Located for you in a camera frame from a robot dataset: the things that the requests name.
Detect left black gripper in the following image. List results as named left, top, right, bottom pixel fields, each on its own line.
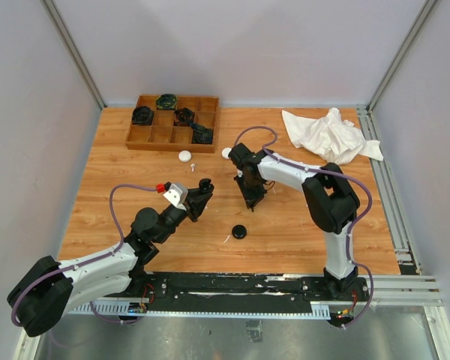
left=154, top=187, right=212, bottom=243

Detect black earbud charging case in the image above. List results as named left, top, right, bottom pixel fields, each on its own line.
left=232, top=224, right=248, bottom=239

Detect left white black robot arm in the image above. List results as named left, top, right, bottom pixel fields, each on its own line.
left=7, top=178, right=215, bottom=337

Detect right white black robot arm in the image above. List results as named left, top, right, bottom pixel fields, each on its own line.
left=228, top=143, right=360, bottom=300

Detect white round case left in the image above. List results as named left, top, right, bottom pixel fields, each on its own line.
left=178, top=150, right=192, bottom=163

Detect white round case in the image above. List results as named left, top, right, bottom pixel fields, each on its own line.
left=178, top=150, right=192, bottom=163
left=221, top=147, right=232, bottom=160

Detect white round case right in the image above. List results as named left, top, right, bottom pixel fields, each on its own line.
left=221, top=147, right=232, bottom=160

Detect dark rolled fabric bottom right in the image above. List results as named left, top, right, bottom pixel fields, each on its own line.
left=190, top=123, right=214, bottom=145

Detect dark rolled fabric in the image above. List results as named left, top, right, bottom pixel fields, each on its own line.
left=155, top=94, right=179, bottom=110
left=190, top=123, right=214, bottom=145
left=174, top=107, right=195, bottom=127
left=131, top=106, right=155, bottom=126

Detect wooden compartment tray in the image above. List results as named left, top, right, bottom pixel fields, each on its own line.
left=125, top=94, right=221, bottom=153

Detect dark rolled fabric middle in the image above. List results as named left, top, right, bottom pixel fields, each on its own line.
left=174, top=107, right=195, bottom=127

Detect white crumpled cloth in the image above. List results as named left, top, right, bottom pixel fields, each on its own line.
left=282, top=107, right=384, bottom=165

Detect dark rolled fabric far left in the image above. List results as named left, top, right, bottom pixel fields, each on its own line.
left=131, top=106, right=155, bottom=126

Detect dark rolled fabric top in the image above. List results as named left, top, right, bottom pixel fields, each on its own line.
left=155, top=94, right=179, bottom=110

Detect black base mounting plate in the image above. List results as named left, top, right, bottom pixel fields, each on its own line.
left=111, top=272, right=370, bottom=306

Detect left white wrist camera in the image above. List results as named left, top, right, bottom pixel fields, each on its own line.
left=156, top=182, right=188, bottom=211

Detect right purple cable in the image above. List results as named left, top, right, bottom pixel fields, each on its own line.
left=234, top=126, right=375, bottom=327

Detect white slotted cable duct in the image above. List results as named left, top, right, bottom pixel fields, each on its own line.
left=71, top=295, right=331, bottom=320

